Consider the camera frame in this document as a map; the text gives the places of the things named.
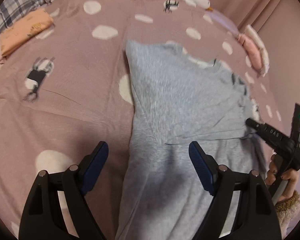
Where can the pink curtain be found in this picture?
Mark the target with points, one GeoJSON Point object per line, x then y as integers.
{"type": "Point", "coordinates": [245, 2]}

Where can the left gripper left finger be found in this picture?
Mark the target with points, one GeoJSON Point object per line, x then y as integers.
{"type": "Point", "coordinates": [42, 216]}

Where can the folded pink garment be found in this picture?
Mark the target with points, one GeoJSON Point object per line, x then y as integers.
{"type": "Point", "coordinates": [252, 51]}

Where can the folded white garment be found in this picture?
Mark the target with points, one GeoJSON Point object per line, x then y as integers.
{"type": "Point", "coordinates": [252, 34]}

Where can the person right hand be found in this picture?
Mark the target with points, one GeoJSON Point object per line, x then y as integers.
{"type": "Point", "coordinates": [291, 175]}

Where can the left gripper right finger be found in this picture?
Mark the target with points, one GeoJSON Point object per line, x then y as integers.
{"type": "Point", "coordinates": [255, 216]}

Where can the grey New York sweatshirt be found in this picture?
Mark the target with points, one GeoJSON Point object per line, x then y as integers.
{"type": "Point", "coordinates": [177, 102]}

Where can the pink polka dot duvet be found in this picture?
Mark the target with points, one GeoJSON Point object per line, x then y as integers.
{"type": "Point", "coordinates": [68, 88]}

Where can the folded orange garment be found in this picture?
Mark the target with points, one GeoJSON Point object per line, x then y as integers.
{"type": "Point", "coordinates": [24, 29]}

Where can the brown fuzzy sleeve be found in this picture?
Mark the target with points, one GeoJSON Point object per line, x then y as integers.
{"type": "Point", "coordinates": [286, 211]}

